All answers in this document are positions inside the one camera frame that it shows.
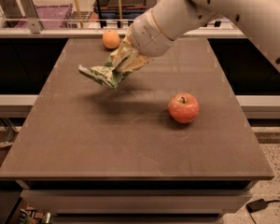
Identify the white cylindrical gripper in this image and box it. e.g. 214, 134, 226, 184
112, 9, 174, 73

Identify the green jalapeno chip bag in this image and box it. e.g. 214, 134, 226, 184
78, 49, 135, 90

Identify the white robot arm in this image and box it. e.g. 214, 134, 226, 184
112, 0, 280, 73

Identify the orange fruit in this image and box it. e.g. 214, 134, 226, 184
103, 30, 120, 49

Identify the blue storage bin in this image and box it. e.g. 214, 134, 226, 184
99, 9, 147, 26

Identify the yellow vertical pole right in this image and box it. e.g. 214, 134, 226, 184
118, 0, 123, 28

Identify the yellow vertical pole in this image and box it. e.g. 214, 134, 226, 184
118, 0, 123, 28
74, 0, 83, 28

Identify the red apple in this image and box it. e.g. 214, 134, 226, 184
168, 93, 199, 124

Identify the purple plastic crate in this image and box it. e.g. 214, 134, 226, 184
15, 3, 75, 29

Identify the black power adapter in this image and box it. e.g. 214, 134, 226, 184
245, 199, 268, 213

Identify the metal railing bracket left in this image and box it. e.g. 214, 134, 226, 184
20, 0, 43, 34

